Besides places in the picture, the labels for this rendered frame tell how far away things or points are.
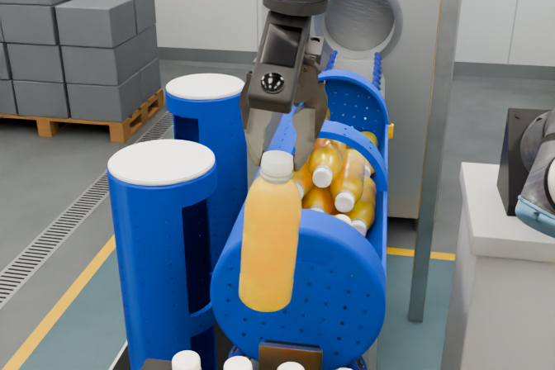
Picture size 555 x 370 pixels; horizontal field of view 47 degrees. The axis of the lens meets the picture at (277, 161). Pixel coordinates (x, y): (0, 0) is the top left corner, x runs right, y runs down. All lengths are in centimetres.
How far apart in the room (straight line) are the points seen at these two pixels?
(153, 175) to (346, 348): 75
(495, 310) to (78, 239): 256
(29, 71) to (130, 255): 317
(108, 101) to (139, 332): 287
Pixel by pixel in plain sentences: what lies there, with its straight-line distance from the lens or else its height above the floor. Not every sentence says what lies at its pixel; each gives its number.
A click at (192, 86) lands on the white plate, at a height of 104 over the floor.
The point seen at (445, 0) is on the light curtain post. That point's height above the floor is 133.
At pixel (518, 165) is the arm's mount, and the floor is 123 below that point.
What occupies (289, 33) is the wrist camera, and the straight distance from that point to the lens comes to 69.
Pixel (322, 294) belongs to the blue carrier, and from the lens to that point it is 103.
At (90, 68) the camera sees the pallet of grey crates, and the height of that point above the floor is 52.
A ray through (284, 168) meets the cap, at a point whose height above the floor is 140.
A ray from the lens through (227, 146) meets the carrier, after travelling 226.
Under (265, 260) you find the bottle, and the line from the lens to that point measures 81.
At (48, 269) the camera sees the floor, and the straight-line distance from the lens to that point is 329.
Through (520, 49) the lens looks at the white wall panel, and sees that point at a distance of 618.
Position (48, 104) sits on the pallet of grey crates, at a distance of 479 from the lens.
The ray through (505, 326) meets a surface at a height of 96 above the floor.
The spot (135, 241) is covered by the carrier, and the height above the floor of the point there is 86.
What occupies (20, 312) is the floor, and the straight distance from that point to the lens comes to 304.
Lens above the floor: 172
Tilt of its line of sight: 24 degrees down
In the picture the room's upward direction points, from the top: straight up
